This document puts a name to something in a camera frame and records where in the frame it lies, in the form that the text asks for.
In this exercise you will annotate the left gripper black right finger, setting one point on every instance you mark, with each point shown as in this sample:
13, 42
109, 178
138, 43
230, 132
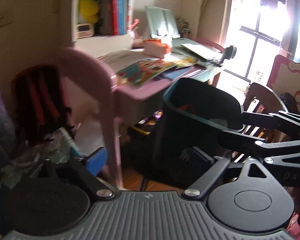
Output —
200, 172

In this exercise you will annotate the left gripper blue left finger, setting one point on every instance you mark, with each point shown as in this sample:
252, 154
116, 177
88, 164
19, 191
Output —
86, 170

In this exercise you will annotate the dark teal trash bin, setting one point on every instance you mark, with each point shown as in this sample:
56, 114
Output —
194, 114

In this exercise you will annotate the teal zigzag knitted blanket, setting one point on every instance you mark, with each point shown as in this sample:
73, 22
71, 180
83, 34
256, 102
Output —
59, 149

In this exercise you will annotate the black red backpack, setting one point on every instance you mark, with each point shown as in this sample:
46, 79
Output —
40, 103

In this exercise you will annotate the pink cartoon headboard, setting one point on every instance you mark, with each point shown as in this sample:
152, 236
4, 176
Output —
285, 78

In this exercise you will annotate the colourful picture book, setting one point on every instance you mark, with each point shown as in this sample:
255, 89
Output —
142, 71

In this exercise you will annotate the open white book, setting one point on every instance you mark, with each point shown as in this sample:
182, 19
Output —
202, 51

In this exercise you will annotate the pink children's desk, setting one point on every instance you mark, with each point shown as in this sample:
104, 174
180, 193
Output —
117, 100

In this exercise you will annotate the orange white tissue pack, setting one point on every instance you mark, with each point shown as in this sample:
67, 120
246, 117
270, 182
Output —
155, 48

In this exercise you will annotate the pen holder with pens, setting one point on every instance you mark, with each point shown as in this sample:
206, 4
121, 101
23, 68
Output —
137, 40

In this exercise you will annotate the white digital timer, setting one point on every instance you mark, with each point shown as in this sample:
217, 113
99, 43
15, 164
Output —
84, 30

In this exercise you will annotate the green book stand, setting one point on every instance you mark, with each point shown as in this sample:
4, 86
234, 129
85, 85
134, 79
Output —
161, 22

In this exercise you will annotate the yellow plush toy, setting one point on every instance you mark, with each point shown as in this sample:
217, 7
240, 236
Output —
88, 11

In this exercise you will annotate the white desk hutch shelf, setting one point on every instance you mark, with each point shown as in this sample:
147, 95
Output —
186, 14

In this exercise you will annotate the row of upright books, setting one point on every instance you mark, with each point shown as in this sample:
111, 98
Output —
116, 17

